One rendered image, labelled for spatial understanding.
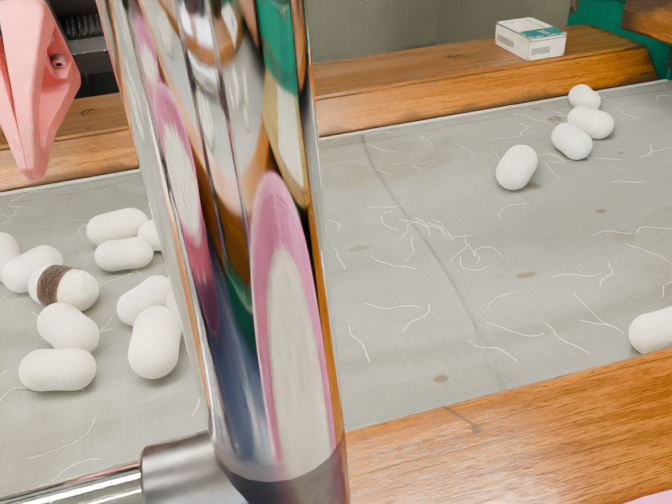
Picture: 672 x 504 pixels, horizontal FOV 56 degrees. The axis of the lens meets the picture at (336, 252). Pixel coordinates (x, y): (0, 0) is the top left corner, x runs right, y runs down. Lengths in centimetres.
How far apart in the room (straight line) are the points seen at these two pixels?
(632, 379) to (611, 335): 6
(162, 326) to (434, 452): 13
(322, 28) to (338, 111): 206
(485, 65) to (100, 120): 32
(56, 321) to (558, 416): 22
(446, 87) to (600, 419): 36
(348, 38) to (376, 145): 213
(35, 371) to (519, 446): 20
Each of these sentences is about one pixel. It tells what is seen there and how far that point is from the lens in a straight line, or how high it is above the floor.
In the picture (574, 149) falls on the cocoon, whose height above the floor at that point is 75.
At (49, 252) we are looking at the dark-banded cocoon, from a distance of 38.
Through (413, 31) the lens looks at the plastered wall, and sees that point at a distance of 272.
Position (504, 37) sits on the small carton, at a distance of 61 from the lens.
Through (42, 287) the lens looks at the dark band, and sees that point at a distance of 35.
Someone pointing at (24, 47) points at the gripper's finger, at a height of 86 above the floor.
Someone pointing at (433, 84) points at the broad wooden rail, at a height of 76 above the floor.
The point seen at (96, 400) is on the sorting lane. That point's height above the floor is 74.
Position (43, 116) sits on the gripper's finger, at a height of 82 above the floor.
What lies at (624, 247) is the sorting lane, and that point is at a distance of 37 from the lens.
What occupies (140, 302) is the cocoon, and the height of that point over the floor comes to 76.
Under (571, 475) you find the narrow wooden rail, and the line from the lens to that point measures 22.
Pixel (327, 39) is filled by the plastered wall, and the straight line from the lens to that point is 258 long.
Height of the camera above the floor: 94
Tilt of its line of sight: 33 degrees down
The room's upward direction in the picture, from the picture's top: 5 degrees counter-clockwise
